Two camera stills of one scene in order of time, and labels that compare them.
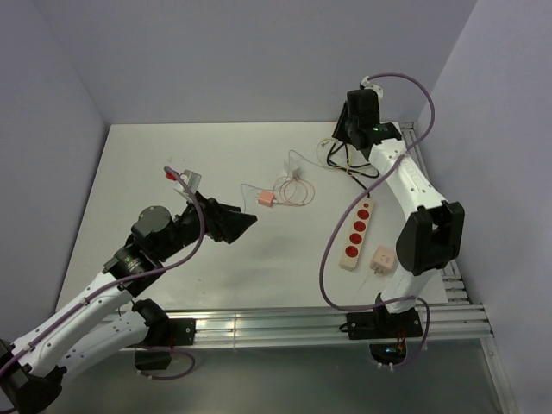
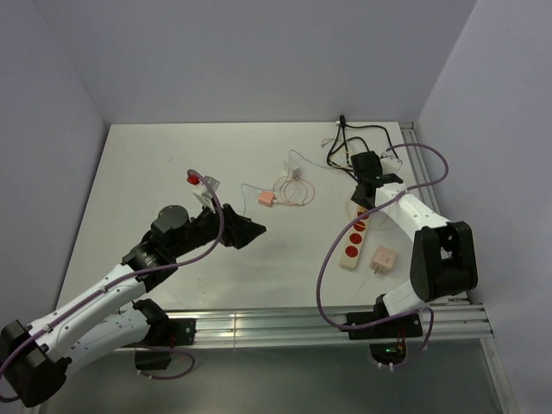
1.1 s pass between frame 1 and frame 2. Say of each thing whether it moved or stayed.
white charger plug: stayed
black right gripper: moved
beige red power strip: stayed
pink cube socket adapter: stayed
